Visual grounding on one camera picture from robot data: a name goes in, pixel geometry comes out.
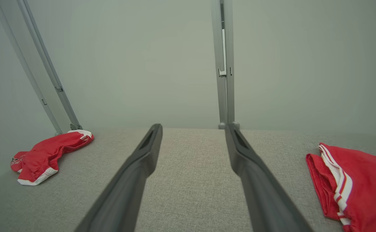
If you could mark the red white shorts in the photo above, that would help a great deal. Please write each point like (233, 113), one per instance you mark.
(46, 154)

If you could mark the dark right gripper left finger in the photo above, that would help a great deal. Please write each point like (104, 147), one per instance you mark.
(126, 199)

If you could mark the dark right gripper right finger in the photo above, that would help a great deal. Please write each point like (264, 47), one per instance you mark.
(265, 206)

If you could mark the grey partition post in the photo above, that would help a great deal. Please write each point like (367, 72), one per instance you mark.
(47, 80)
(217, 96)

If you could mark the red white basketball jersey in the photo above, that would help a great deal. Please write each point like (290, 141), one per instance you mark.
(368, 187)

